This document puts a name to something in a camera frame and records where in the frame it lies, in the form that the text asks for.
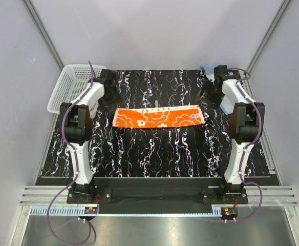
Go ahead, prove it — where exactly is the right small electronics box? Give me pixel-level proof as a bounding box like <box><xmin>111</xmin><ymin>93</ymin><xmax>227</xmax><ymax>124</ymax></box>
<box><xmin>222</xmin><ymin>207</ymin><xmax>238</xmax><ymax>217</ymax></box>

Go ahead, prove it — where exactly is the black marble pattern mat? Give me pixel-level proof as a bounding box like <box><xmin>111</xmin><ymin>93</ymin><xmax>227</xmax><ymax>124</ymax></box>
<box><xmin>40</xmin><ymin>69</ymin><xmax>277</xmax><ymax>178</ymax></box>

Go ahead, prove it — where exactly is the light blue towel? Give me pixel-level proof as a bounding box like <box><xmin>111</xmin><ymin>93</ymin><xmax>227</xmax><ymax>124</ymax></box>
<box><xmin>200</xmin><ymin>65</ymin><xmax>233</xmax><ymax>115</ymax></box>

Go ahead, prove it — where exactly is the small electronics box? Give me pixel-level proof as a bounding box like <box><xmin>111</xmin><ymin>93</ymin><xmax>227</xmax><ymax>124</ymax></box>
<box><xmin>222</xmin><ymin>207</ymin><xmax>238</xmax><ymax>217</ymax></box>
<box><xmin>84</xmin><ymin>207</ymin><xmax>98</xmax><ymax>215</ymax></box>

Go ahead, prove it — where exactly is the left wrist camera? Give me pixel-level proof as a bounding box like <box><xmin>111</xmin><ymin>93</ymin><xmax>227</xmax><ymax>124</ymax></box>
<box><xmin>98</xmin><ymin>69</ymin><xmax>116</xmax><ymax>84</ymax></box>

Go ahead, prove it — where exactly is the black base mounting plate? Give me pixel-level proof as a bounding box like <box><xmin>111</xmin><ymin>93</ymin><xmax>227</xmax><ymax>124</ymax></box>
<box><xmin>67</xmin><ymin>177</ymin><xmax>248</xmax><ymax>205</ymax></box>

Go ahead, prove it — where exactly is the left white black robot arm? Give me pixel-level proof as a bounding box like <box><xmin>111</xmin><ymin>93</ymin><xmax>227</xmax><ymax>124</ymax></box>
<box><xmin>59</xmin><ymin>76</ymin><xmax>119</xmax><ymax>203</ymax></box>

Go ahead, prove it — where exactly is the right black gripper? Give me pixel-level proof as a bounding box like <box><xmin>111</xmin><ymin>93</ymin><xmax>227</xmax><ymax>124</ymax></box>
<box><xmin>196</xmin><ymin>79</ymin><xmax>224</xmax><ymax>109</ymax></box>

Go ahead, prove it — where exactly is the slotted cable duct rail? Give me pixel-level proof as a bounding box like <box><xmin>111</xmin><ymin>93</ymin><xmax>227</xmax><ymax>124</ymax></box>
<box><xmin>30</xmin><ymin>206</ymin><xmax>222</xmax><ymax>217</ymax></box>

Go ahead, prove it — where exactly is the aluminium frame rail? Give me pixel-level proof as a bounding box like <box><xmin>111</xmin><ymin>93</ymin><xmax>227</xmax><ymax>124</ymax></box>
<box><xmin>19</xmin><ymin>186</ymin><xmax>297</xmax><ymax>207</ymax></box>

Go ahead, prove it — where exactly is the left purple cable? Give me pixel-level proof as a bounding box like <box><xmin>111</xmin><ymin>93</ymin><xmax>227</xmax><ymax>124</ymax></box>
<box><xmin>46</xmin><ymin>60</ymin><xmax>98</xmax><ymax>246</ymax></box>

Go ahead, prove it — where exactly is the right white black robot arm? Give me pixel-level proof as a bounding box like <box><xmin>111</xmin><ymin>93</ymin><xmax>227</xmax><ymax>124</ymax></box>
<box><xmin>200</xmin><ymin>79</ymin><xmax>265</xmax><ymax>203</ymax></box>

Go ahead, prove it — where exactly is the white plastic basket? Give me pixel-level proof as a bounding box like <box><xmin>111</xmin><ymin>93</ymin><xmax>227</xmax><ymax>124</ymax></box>
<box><xmin>47</xmin><ymin>64</ymin><xmax>106</xmax><ymax>114</ymax></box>

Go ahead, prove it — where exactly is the orange white patterned towel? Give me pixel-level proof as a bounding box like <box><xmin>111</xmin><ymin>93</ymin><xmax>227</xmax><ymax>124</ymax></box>
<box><xmin>113</xmin><ymin>105</ymin><xmax>205</xmax><ymax>129</ymax></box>

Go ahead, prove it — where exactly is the left small electronics box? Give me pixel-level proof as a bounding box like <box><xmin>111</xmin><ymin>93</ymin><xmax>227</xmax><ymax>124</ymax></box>
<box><xmin>84</xmin><ymin>207</ymin><xmax>98</xmax><ymax>215</ymax></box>

